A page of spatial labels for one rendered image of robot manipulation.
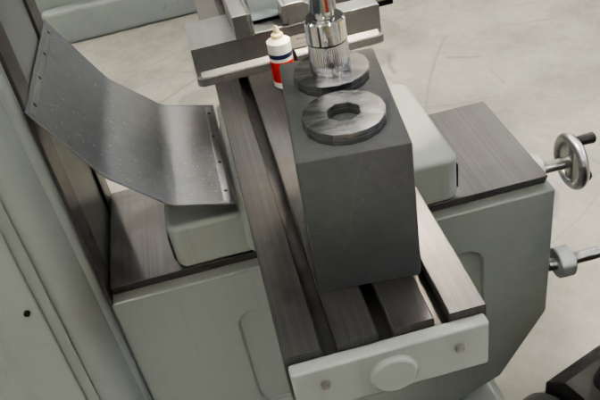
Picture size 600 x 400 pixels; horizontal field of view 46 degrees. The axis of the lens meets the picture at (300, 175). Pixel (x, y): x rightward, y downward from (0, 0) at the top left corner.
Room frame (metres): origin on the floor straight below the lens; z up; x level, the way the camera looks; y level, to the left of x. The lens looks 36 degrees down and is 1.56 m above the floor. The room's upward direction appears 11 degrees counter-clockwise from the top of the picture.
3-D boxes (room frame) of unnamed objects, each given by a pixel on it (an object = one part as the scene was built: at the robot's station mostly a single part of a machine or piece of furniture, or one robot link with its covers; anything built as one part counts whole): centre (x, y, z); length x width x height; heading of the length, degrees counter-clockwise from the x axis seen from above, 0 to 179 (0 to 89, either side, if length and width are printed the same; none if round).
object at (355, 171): (0.69, -0.06, 1.06); 0.22 x 0.12 x 0.20; 179
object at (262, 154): (1.10, 0.00, 0.92); 1.24 x 0.23 x 0.08; 6
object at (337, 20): (0.74, -0.06, 1.22); 0.05 x 0.05 x 0.01
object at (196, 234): (1.05, 0.00, 0.82); 0.50 x 0.35 x 0.12; 96
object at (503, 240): (1.05, -0.03, 0.46); 0.80 x 0.30 x 0.60; 96
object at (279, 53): (1.09, -0.01, 1.01); 0.04 x 0.04 x 0.11
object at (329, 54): (0.74, -0.06, 1.19); 0.05 x 0.05 x 0.06
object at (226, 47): (1.22, -0.02, 1.01); 0.35 x 0.15 x 0.11; 97
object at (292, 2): (1.23, -0.04, 1.05); 0.12 x 0.06 x 0.04; 7
